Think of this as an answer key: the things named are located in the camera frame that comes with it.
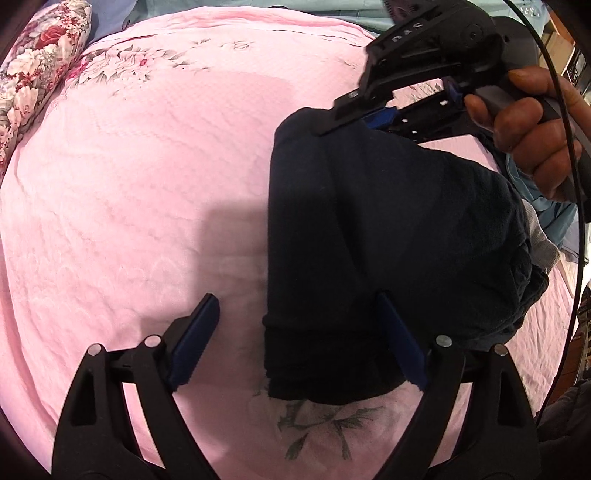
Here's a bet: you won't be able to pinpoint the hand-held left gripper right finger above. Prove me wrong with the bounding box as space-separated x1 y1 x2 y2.
375 291 542 480

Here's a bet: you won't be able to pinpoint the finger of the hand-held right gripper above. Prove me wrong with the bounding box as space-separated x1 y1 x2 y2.
318 90 399 137
392 90 468 143

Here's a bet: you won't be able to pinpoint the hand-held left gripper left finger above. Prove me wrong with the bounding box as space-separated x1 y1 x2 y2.
52 293 220 480

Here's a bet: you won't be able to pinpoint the dark navy pants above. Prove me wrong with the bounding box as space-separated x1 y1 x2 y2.
261 107 550 407

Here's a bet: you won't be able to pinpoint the person's right hand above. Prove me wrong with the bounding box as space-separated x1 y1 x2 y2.
464 67 591 201

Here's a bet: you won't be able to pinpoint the teal heart-print sheet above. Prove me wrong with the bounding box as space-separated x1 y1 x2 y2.
139 0 389 33

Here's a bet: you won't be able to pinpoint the wooden furniture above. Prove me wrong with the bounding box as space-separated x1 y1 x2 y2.
540 0 591 93

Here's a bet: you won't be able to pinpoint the light blue cloth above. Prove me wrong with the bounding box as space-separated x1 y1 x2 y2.
503 152 580 259

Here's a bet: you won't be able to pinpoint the pink floral blanket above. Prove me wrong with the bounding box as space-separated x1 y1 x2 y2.
0 4 578 476

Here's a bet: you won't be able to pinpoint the grey cloth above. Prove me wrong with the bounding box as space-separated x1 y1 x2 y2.
519 198 561 273

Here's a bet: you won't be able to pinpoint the person's dark clothing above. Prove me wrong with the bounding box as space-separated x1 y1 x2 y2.
536 383 591 480

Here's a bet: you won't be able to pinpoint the blue plaid sheet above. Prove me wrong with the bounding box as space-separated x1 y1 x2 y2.
90 0 148 33

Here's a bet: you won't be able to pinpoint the red floral pillow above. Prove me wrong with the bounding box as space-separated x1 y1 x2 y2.
0 0 93 181

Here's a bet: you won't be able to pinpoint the black cable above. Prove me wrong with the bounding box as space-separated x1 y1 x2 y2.
503 0 585 423

